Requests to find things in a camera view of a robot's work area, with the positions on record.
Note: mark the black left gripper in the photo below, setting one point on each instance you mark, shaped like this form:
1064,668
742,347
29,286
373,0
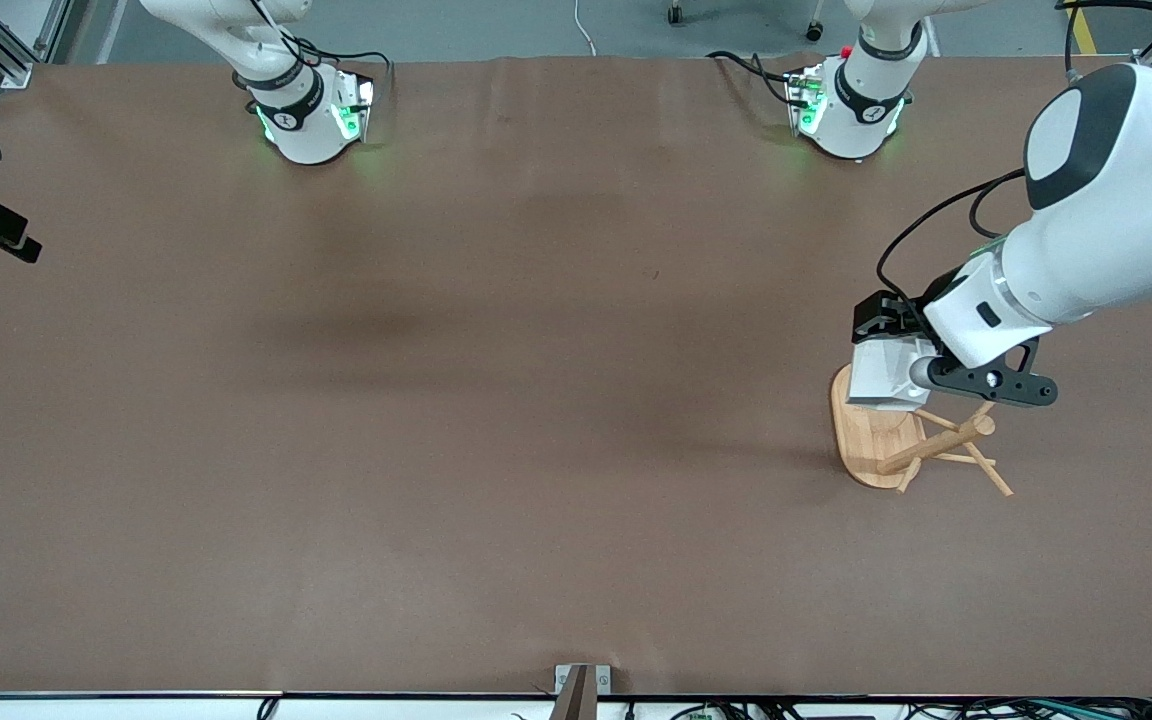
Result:
898,314

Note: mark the white faceted cup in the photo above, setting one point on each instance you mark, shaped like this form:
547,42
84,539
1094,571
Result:
881,375

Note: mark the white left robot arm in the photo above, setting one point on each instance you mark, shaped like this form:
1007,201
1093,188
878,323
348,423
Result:
1106,230

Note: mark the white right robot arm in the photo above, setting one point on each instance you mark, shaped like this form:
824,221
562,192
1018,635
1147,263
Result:
301,130

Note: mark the wooden cup rack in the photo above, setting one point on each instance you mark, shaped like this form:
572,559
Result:
871,445

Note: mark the brown table cover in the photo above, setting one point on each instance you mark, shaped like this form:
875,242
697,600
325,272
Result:
536,400

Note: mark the metal camera bracket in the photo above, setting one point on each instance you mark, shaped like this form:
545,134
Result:
581,695

